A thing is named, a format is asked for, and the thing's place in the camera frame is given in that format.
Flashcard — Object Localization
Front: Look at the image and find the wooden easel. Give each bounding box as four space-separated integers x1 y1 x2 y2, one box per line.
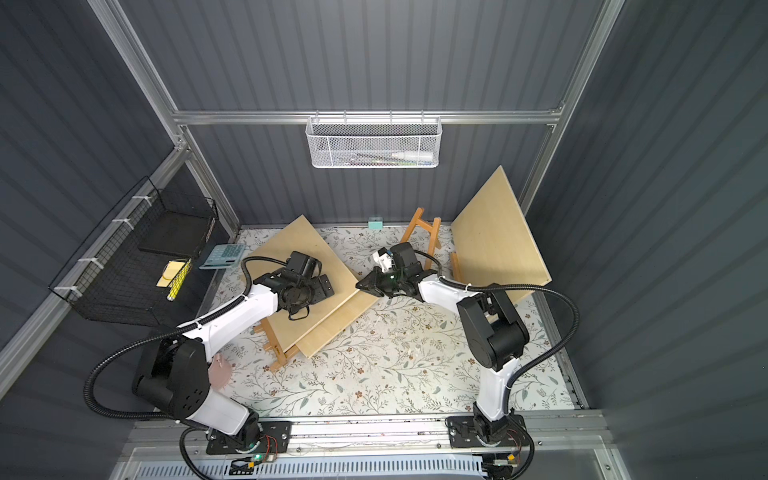
449 252 463 283
399 207 444 256
250 318 300 372

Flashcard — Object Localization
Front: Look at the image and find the light plywood board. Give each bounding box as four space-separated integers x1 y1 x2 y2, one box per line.
247 215 376 358
297 291 379 357
451 166 552 286

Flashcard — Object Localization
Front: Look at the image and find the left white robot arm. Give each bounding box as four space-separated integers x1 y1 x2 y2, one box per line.
132 251 334 451

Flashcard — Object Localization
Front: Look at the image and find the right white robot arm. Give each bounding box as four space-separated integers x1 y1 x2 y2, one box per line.
356 242 530 445

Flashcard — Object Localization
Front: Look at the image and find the small teal box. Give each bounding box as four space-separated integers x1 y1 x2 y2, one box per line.
367 217 384 230

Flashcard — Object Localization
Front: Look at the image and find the floral table mat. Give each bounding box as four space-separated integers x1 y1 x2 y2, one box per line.
220 226 576 417

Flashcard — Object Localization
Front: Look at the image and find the teal calculator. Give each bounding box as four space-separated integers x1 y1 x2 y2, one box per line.
199 244 246 270

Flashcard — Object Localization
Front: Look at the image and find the pink pen cup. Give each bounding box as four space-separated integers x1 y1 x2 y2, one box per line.
208 353 234 391

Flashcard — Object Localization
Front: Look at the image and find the yellow green pen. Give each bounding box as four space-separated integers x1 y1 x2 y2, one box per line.
167 259 192 302

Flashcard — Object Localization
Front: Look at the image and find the white marker in basket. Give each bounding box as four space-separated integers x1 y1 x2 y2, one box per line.
391 151 434 165

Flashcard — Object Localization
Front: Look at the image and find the yellow sticky note pad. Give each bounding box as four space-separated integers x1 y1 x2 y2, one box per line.
156 260 187 288

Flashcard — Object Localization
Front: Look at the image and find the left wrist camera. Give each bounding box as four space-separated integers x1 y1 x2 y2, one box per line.
285 251 322 280

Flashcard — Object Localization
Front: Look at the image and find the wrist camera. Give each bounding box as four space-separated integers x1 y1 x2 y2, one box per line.
285 251 322 280
372 247 394 272

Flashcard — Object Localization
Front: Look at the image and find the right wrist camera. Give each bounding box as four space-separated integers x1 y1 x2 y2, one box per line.
372 247 394 272

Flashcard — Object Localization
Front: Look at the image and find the white wire mesh basket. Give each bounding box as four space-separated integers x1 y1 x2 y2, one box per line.
305 118 443 169

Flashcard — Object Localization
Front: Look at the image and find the black wire wall basket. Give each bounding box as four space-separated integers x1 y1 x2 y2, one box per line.
49 183 218 327

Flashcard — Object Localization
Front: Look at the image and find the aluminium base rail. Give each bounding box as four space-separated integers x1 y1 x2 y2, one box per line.
111 410 629 479

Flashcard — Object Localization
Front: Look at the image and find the left black corrugated cable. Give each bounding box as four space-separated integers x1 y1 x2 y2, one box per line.
82 255 289 420

